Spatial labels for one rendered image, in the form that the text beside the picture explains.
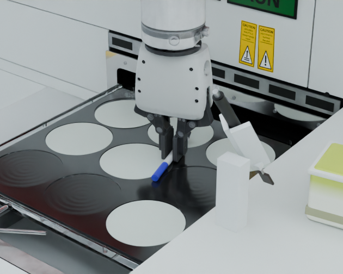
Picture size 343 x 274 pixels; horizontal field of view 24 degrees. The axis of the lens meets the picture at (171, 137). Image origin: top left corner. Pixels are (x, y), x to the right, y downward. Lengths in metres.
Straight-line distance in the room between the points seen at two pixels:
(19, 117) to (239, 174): 0.69
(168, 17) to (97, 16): 0.41
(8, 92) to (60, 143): 0.48
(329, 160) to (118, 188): 0.32
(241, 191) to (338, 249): 0.12
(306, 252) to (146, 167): 0.34
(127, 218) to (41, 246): 0.15
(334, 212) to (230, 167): 0.13
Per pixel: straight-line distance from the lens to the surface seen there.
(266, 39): 1.18
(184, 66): 1.03
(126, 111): 1.26
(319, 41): 1.14
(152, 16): 1.00
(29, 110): 1.46
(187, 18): 1.00
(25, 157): 1.15
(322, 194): 0.87
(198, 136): 1.19
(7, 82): 1.64
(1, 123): 1.43
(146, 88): 1.07
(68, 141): 1.18
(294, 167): 0.99
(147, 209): 1.02
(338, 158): 0.89
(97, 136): 1.19
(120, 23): 1.36
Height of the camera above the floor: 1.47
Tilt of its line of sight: 29 degrees down
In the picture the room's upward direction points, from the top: straight up
